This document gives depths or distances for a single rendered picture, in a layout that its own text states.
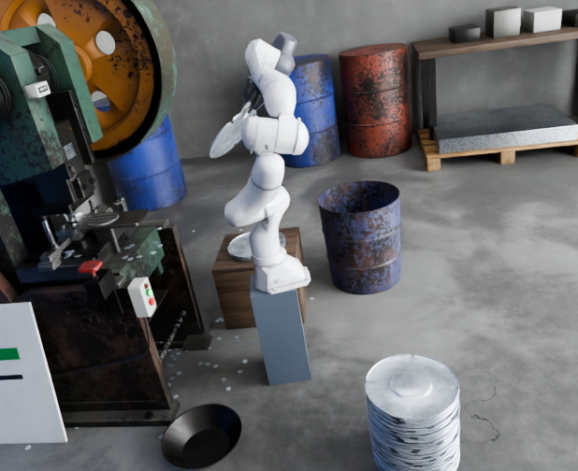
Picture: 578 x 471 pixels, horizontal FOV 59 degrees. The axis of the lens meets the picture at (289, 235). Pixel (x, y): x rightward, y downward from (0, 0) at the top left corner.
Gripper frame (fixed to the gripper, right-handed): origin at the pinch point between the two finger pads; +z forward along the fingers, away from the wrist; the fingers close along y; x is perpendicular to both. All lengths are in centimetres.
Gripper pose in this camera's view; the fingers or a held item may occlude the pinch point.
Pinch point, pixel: (245, 110)
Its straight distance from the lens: 225.0
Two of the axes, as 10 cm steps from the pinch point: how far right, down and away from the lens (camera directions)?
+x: -5.1, 4.4, -7.3
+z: -4.9, 5.5, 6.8
